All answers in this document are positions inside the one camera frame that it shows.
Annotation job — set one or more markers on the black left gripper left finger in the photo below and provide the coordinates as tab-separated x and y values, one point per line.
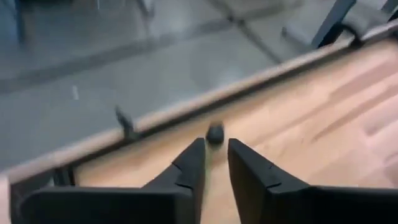
174	202

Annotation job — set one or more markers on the black table clamp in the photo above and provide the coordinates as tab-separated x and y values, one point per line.
126	124

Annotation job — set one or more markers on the grey desk leg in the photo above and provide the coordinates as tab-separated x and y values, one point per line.
332	21

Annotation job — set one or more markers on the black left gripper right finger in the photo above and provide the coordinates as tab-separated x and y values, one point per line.
280	202

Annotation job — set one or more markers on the black artificial tulip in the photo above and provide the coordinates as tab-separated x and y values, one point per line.
215	134

